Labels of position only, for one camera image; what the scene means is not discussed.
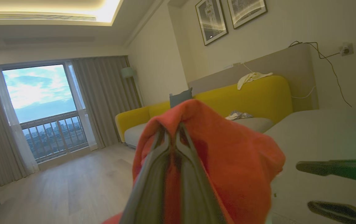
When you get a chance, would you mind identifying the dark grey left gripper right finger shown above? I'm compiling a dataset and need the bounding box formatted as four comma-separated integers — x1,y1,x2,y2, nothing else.
175,124,226,224

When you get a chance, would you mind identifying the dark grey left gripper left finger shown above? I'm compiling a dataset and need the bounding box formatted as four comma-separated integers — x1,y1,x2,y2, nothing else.
119,126,173,224

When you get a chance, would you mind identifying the red clothing with white trim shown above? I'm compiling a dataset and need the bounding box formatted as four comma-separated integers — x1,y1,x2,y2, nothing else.
102,99,286,224

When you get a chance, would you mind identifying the grey upholstered seat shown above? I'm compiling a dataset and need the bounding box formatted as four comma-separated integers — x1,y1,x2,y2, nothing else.
264,107,356,224

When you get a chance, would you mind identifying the patterned grey-white cloth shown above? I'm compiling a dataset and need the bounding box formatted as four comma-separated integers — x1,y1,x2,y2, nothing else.
225,110,254,121

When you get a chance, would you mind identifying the blue-grey cushion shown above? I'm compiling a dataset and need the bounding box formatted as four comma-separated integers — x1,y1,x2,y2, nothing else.
169,88,193,108

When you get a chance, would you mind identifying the balcony railing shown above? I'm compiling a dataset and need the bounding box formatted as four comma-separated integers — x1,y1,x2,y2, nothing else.
20,110,89,163

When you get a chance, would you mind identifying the sheer white curtain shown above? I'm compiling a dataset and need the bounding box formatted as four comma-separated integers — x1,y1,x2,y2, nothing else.
0,66,40,175
64,61,99,152

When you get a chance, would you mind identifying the yellow sofa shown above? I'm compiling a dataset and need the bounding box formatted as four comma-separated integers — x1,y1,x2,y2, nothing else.
115,75,293,149

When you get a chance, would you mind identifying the floor lamp with pale shade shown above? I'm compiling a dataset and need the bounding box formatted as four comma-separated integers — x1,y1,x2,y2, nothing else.
121,67,145,108

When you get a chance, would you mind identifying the cream cloth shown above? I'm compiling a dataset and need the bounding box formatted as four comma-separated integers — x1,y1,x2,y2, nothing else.
237,72,273,91

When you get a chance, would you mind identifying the large glass window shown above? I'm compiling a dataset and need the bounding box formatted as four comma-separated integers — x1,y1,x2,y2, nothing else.
2,64,89,164

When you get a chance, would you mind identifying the framed dark picture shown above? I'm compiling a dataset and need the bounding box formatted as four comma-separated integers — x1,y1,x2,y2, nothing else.
195,0,229,46
227,0,268,29

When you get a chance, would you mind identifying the ceiling air vent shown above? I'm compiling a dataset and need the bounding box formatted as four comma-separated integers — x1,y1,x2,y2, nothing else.
0,13,97,22

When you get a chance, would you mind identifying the thin white cable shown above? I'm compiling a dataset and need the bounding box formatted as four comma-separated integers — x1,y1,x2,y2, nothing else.
291,86,317,100

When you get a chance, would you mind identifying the white wall socket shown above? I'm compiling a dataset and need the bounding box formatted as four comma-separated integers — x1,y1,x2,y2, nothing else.
340,42,354,57

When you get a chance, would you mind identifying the beige wall panel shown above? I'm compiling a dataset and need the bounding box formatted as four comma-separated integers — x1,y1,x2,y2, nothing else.
188,44,319,112

